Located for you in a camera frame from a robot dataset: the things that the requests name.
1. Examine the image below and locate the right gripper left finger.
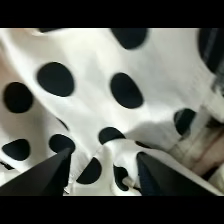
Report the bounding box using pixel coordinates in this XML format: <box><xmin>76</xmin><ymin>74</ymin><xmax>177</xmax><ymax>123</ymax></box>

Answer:
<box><xmin>0</xmin><ymin>147</ymin><xmax>72</xmax><ymax>197</ymax></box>

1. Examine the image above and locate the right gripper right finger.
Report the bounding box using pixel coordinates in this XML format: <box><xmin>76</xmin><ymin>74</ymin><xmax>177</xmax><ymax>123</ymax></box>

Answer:
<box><xmin>136</xmin><ymin>151</ymin><xmax>224</xmax><ymax>197</ymax></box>

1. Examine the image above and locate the white black-dotted shirt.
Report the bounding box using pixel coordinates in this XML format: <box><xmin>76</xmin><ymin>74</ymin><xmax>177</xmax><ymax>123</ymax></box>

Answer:
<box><xmin>0</xmin><ymin>27</ymin><xmax>224</xmax><ymax>197</ymax></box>

